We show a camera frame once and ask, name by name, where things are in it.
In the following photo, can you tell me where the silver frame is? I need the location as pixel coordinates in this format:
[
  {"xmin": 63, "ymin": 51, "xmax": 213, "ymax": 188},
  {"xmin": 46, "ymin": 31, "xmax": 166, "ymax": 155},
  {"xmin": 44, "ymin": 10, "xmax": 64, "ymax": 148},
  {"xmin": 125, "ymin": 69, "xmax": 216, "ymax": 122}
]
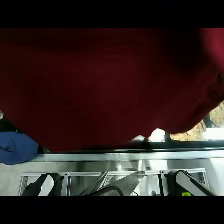
[{"xmin": 18, "ymin": 149, "xmax": 224, "ymax": 197}]

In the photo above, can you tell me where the black cable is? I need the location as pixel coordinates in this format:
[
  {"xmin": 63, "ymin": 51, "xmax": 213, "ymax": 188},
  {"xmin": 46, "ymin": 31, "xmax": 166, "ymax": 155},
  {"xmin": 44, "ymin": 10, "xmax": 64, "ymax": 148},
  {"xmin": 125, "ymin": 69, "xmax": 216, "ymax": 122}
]
[{"xmin": 87, "ymin": 185, "xmax": 125, "ymax": 197}]

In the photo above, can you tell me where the black garment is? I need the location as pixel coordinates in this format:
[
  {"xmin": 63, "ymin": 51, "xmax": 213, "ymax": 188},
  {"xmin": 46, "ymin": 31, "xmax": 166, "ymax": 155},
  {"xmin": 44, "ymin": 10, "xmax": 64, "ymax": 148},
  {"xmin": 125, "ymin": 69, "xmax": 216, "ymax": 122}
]
[{"xmin": 0, "ymin": 116, "xmax": 23, "ymax": 134}]

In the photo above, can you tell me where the blue garment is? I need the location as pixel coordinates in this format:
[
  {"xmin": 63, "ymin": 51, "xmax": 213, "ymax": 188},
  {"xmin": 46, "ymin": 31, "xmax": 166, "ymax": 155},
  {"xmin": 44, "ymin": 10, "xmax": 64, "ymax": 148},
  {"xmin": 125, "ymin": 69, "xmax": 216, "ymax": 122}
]
[{"xmin": 0, "ymin": 131, "xmax": 40, "ymax": 166}]

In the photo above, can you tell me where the dark red garment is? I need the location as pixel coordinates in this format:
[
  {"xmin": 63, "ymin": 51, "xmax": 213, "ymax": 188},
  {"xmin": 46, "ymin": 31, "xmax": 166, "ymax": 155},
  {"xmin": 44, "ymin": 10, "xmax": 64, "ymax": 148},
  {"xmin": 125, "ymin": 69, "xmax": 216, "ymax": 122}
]
[{"xmin": 0, "ymin": 28, "xmax": 224, "ymax": 153}]

